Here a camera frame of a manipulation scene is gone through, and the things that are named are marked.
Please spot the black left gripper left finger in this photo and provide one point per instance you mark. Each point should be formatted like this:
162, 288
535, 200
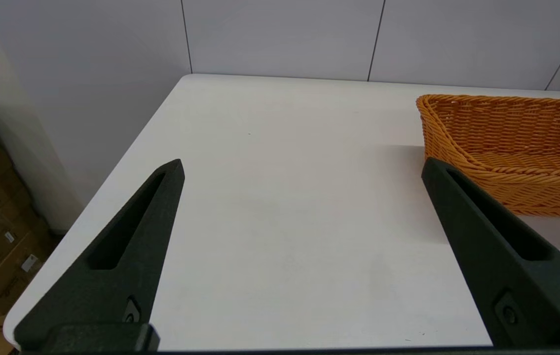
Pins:
112, 291

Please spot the orange wicker basket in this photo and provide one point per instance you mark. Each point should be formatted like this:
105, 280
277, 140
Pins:
506, 133

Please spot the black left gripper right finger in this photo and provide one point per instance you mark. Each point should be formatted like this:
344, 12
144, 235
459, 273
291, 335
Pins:
521, 286

